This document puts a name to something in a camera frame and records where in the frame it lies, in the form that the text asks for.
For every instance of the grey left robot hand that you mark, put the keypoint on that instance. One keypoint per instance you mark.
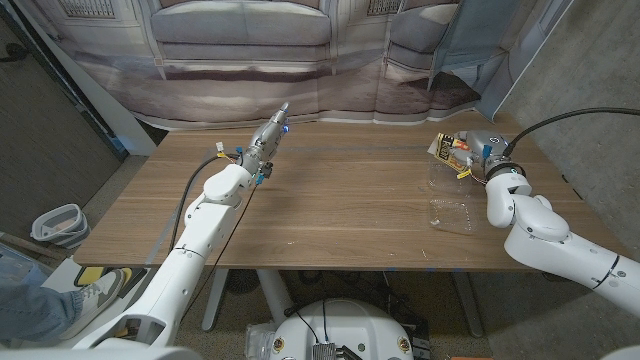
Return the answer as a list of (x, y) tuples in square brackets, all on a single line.
[(265, 142)]

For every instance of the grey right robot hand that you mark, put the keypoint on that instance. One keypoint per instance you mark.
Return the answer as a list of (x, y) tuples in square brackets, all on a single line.
[(487, 147)]

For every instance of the yellow new driver bumper sticker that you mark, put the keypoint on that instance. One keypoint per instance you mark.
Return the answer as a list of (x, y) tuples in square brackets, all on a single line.
[(442, 147)]

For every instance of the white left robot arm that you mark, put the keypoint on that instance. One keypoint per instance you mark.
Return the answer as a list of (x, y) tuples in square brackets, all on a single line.
[(200, 240)]

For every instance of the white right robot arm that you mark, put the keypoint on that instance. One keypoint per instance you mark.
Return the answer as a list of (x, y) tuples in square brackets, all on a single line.
[(545, 235)]

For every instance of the printed sofa room backdrop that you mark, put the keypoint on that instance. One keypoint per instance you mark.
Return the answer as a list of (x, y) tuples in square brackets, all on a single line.
[(250, 90)]

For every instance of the black round floor object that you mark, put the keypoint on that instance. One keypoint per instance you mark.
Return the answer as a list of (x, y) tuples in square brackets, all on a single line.
[(242, 282)]

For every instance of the white metal table leg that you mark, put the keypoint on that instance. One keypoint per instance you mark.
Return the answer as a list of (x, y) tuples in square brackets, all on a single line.
[(216, 305), (274, 295), (467, 305)]

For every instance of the clear plastic package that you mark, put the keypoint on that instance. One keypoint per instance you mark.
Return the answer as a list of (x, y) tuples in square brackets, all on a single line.
[(257, 342)]

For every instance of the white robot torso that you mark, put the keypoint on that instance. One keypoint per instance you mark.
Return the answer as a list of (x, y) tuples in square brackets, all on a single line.
[(350, 330)]

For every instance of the yellow black flat object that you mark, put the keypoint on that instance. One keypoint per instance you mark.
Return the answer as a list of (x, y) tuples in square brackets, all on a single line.
[(90, 275)]

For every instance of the grey plastic bucket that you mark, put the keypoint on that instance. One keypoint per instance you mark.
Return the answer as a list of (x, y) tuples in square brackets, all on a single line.
[(60, 227)]

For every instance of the grey white sneaker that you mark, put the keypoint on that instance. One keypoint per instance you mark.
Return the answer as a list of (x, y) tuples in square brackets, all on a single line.
[(95, 300)]

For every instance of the person leg in blue jeans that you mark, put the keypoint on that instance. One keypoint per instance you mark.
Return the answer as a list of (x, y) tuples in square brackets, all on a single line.
[(30, 310)]

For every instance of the white door frame post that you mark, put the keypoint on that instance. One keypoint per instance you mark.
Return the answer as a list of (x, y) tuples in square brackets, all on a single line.
[(117, 120)]

